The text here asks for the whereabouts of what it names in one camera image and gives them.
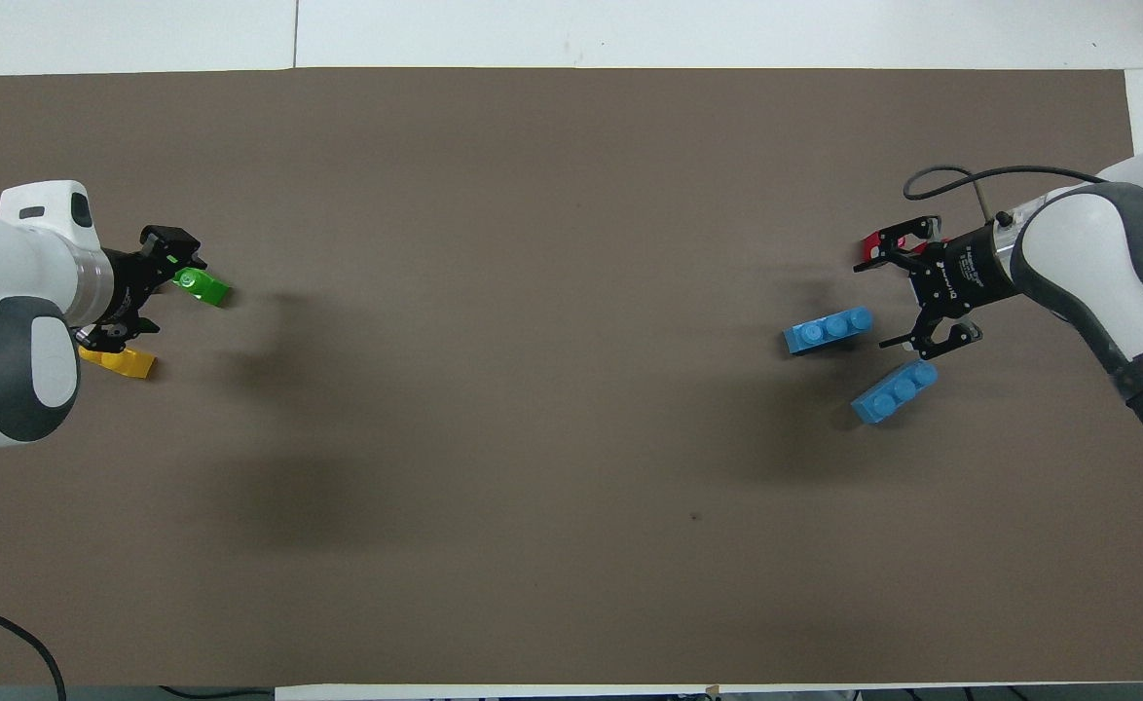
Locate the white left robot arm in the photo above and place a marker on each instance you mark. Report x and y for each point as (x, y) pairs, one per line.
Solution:
(7, 321)

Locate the blue three-stud toy brick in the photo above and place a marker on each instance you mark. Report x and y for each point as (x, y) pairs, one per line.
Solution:
(828, 331)
(893, 391)

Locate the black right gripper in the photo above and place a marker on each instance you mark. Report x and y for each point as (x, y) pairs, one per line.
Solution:
(966, 273)

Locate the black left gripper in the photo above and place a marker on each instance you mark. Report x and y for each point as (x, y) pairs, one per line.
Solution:
(129, 287)

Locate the yellow two-stud toy brick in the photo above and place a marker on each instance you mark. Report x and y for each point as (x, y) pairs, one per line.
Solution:
(124, 363)

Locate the brown table mat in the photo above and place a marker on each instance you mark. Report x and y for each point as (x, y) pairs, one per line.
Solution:
(533, 389)

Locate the green two-stud toy brick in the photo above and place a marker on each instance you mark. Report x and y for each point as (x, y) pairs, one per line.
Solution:
(203, 286)

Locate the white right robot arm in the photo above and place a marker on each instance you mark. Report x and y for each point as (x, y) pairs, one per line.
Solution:
(1097, 253)

